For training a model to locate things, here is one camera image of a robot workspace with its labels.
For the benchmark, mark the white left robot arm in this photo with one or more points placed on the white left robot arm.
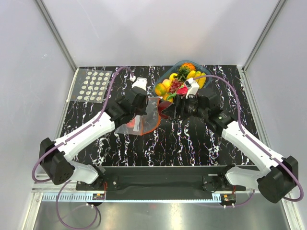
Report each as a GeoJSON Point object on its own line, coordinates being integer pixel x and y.
{"type": "Point", "coordinates": [56, 157]}

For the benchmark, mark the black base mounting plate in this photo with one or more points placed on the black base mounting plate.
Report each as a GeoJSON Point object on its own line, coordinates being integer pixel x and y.
{"type": "Point", "coordinates": [208, 178]}

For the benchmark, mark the clear sheet with white dots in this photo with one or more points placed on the clear sheet with white dots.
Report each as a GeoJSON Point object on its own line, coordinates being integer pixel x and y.
{"type": "Point", "coordinates": [89, 85]}

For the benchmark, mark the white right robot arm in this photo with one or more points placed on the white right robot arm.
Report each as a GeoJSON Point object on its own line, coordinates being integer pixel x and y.
{"type": "Point", "coordinates": [225, 125]}

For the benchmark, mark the orange pineapple toy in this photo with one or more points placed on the orange pineapple toy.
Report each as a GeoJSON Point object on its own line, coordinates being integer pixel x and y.
{"type": "Point", "coordinates": [184, 70]}

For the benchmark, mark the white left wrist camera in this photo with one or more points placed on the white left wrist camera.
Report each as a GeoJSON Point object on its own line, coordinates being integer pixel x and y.
{"type": "Point", "coordinates": [140, 83]}

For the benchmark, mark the pink peach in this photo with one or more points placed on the pink peach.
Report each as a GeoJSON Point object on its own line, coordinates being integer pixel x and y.
{"type": "Point", "coordinates": [130, 124]}

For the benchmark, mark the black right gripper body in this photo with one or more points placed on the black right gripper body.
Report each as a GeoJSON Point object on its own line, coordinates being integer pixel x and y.
{"type": "Point", "coordinates": [189, 108]}

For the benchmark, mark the white slotted cable duct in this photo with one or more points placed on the white slotted cable duct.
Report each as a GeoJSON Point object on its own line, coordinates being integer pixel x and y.
{"type": "Point", "coordinates": [94, 198]}

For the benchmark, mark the aluminium frame rail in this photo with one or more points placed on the aluminium frame rail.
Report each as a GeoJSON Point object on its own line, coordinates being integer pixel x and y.
{"type": "Point", "coordinates": [274, 183]}

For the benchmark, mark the clear zip top bag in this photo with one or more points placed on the clear zip top bag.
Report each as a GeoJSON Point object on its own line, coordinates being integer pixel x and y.
{"type": "Point", "coordinates": [144, 124]}

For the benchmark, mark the purple grape bunch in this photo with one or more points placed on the purple grape bunch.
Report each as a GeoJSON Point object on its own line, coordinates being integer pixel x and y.
{"type": "Point", "coordinates": [175, 85]}

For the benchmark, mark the pink dragon fruit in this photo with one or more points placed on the pink dragon fruit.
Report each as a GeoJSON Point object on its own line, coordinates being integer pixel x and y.
{"type": "Point", "coordinates": [180, 91]}

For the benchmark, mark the yellow lemon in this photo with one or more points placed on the yellow lemon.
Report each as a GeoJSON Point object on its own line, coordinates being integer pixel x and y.
{"type": "Point", "coordinates": [167, 83]}

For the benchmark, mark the yellow green mango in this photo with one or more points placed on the yellow green mango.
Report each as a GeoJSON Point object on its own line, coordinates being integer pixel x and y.
{"type": "Point", "coordinates": [160, 89]}

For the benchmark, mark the transparent blue plastic fruit tray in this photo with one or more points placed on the transparent blue plastic fruit tray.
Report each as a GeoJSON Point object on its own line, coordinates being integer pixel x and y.
{"type": "Point", "coordinates": [171, 74]}

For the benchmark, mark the yellow banana bunch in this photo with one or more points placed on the yellow banana bunch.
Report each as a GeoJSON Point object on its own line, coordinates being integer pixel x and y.
{"type": "Point", "coordinates": [201, 77]}

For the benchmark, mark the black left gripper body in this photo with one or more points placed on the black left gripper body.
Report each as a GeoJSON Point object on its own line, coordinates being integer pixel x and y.
{"type": "Point", "coordinates": [140, 111]}

